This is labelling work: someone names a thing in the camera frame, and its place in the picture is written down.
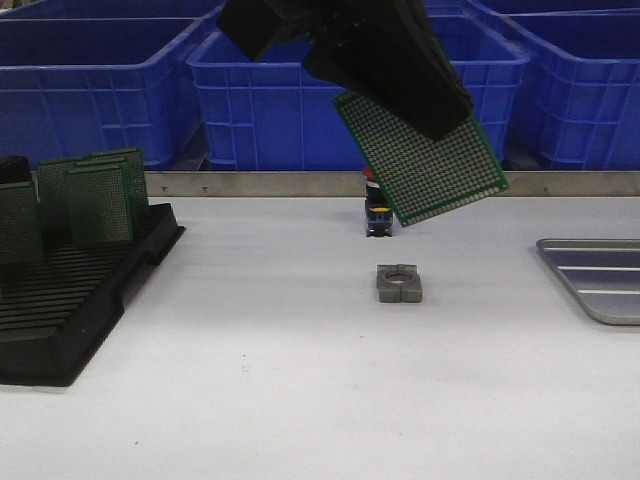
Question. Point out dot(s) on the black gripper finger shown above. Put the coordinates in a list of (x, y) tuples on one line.
[(387, 51), (255, 26)]

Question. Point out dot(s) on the green circuit board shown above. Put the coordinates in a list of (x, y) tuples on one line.
[(98, 161), (21, 236), (99, 205), (421, 178)]

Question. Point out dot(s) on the rear right green board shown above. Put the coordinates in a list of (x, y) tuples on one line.
[(134, 158)]

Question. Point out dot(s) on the silver metal tray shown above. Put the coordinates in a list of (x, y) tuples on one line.
[(602, 275)]

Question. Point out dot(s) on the black slotted board rack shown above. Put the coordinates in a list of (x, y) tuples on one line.
[(56, 313)]

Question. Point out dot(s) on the far right blue crate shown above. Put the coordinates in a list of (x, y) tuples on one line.
[(491, 12)]

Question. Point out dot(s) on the centre blue plastic crate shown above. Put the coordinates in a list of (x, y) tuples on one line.
[(271, 115)]

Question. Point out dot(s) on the blue plastic crate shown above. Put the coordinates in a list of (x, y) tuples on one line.
[(271, 115), (77, 86), (578, 105)]

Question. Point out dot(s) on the red emergency stop button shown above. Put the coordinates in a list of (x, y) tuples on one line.
[(379, 215)]

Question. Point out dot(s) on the left blue plastic crate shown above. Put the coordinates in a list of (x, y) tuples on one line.
[(77, 86)]

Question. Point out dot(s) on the right blue plastic crate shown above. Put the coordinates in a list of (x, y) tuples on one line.
[(578, 105)]

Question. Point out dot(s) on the far left blue crate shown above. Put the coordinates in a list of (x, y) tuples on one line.
[(60, 9)]

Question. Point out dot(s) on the grey square mounting block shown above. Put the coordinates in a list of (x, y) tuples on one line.
[(398, 283)]

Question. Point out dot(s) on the metal table edge rail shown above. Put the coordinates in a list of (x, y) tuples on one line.
[(352, 184)]

